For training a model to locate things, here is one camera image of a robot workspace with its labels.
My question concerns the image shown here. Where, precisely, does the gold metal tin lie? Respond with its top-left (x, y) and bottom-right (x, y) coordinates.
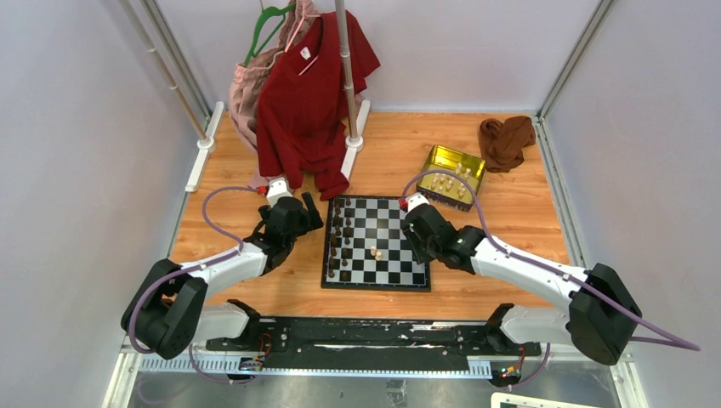
top-left (416, 144), bottom-right (485, 213)

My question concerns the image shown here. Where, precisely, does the black white chessboard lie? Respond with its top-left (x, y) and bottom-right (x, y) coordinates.
top-left (321, 195), bottom-right (431, 292)

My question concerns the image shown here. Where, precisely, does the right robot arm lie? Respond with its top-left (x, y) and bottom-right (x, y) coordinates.
top-left (401, 195), bottom-right (642, 366)

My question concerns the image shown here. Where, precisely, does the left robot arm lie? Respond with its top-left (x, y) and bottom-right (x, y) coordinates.
top-left (121, 192), bottom-right (323, 360)

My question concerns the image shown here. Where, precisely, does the red t-shirt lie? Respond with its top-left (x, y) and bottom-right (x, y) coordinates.
top-left (256, 13), bottom-right (349, 200)

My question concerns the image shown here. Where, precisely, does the white rack base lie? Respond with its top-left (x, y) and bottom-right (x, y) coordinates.
top-left (341, 99), bottom-right (372, 180)

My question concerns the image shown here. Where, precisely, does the brown crumpled cloth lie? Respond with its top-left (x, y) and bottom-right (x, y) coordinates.
top-left (479, 116), bottom-right (536, 173)

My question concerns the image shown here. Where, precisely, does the pink garment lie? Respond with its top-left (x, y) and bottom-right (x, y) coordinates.
top-left (229, 1), bottom-right (318, 156)

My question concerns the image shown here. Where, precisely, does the green clothes hanger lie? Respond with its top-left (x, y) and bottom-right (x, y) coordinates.
top-left (241, 1), bottom-right (297, 67)

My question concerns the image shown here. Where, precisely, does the metal clothes rack pole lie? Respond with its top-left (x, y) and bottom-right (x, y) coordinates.
top-left (334, 0), bottom-right (357, 133)

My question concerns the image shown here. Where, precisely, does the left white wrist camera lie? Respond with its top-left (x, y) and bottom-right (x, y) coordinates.
top-left (266, 177), bottom-right (293, 207)

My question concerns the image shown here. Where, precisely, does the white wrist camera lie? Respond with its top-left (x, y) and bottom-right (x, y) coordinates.
top-left (266, 177), bottom-right (293, 207)
top-left (405, 192), bottom-right (429, 213)

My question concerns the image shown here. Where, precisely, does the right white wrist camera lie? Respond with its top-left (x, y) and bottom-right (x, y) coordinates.
top-left (405, 192), bottom-right (429, 213)

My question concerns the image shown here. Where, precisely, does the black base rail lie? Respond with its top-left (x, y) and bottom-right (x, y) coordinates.
top-left (205, 316), bottom-right (542, 372)

